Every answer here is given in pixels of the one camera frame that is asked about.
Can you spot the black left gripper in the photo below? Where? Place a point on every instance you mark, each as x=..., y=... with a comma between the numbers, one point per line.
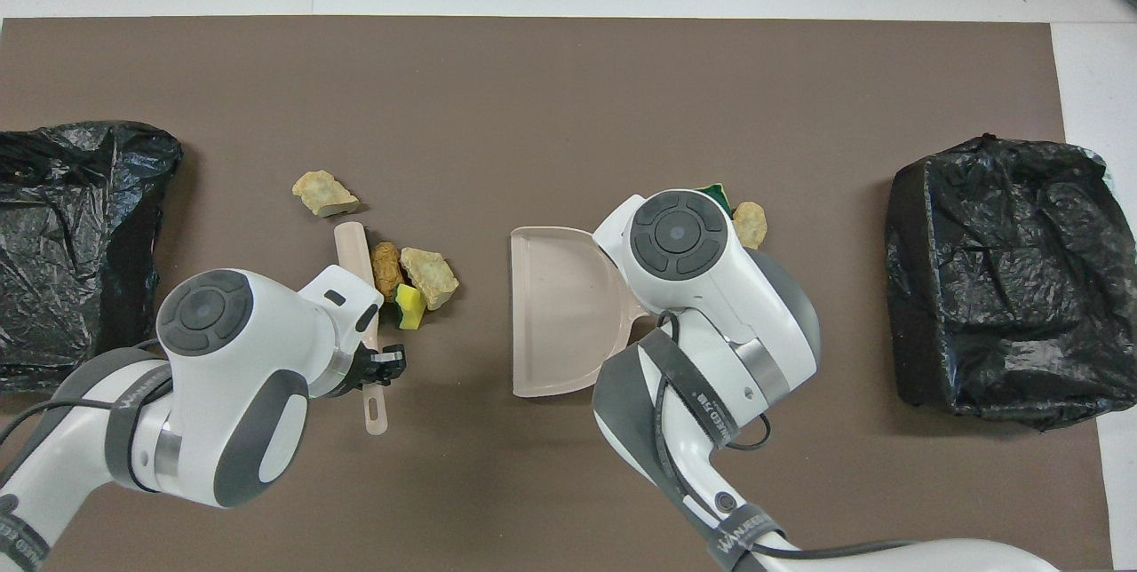
x=355, y=372

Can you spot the small yellow green sponge scrap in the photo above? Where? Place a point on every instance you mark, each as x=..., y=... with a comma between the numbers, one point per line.
x=409, y=307

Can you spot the large beige sponge chunk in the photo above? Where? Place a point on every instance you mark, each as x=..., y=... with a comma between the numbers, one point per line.
x=429, y=277

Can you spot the brown sponge lump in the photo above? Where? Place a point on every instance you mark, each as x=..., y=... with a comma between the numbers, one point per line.
x=386, y=268

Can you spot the beige plastic hand brush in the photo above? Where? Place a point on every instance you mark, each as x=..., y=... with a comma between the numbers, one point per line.
x=352, y=248

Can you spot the beige plastic dustpan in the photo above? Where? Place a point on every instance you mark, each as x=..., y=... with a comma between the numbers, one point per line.
x=555, y=314

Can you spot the green yellow sponge piece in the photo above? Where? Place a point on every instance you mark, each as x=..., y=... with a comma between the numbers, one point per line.
x=713, y=194

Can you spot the rounded beige sponge scrap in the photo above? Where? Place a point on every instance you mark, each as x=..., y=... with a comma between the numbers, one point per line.
x=751, y=226

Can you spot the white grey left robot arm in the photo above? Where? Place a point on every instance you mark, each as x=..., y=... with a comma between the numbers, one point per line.
x=249, y=359

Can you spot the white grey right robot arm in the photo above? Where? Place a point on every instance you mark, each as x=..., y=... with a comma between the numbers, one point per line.
x=711, y=297

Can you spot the bin with smooth black bag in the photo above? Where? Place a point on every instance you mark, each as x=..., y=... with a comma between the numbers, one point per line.
x=71, y=199

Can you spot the bin with crumpled black bag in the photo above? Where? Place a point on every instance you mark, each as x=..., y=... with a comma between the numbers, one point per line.
x=1004, y=288

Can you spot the brown table mat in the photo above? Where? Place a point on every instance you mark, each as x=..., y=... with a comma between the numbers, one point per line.
x=533, y=92

